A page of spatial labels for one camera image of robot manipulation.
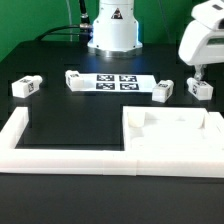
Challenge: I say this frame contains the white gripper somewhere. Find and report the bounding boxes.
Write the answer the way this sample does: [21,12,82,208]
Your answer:
[178,20,224,81]

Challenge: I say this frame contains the white square tabletop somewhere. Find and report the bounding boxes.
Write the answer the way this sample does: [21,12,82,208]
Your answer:
[123,106,219,152]

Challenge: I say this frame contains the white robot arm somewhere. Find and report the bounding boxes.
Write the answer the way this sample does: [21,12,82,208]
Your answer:
[87,0,224,80]

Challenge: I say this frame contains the white U-shaped fence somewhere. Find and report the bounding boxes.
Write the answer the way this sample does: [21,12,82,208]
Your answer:
[0,107,224,178]

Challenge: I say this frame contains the white marker sheet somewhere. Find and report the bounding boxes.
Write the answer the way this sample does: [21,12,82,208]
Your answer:
[80,73,156,93]

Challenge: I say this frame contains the black cable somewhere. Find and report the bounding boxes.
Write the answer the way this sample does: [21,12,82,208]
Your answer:
[34,0,93,42]

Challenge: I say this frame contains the grey thin cable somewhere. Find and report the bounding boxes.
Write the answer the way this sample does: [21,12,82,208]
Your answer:
[65,0,74,42]

